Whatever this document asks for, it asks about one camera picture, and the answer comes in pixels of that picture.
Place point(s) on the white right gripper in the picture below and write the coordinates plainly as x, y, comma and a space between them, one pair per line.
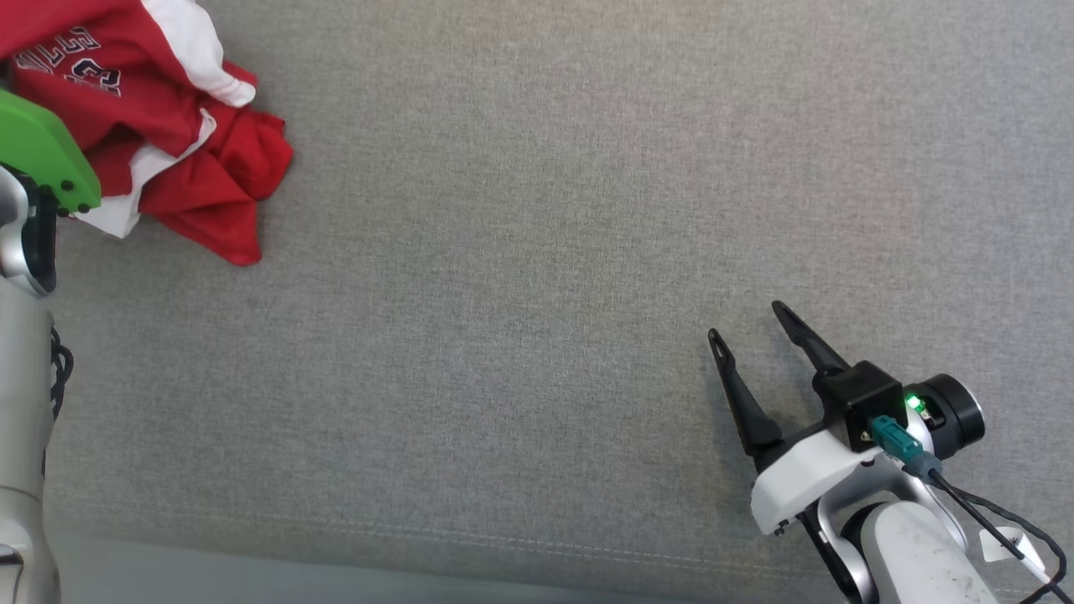
797, 486

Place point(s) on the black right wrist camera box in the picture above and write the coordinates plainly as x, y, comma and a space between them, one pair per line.
873, 394

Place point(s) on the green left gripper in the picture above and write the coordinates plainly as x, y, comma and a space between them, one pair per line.
38, 147

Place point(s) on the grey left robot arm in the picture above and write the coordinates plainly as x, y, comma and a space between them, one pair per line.
21, 377

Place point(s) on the teal right camera connector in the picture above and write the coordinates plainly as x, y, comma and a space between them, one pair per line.
894, 440

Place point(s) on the grey fabric sofa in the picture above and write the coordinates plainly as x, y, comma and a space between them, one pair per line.
503, 294

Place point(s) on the red shirt with white sleeves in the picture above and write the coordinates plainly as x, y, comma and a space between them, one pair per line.
210, 168

